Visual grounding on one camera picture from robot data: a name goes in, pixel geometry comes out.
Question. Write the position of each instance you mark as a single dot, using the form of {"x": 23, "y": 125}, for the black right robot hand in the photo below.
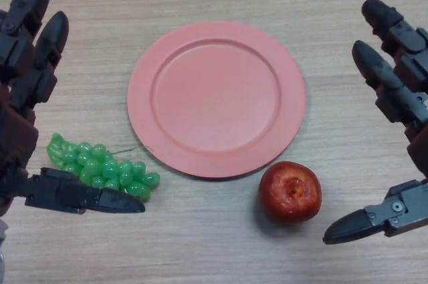
{"x": 411, "y": 43}

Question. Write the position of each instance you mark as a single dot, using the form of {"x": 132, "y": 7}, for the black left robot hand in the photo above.
{"x": 20, "y": 53}

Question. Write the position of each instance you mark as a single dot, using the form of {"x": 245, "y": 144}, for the red apple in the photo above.
{"x": 287, "y": 193}

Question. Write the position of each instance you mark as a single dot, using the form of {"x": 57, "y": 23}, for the pink round plate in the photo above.
{"x": 217, "y": 97}

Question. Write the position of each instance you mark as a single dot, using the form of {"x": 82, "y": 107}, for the green grape bunch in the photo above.
{"x": 100, "y": 163}

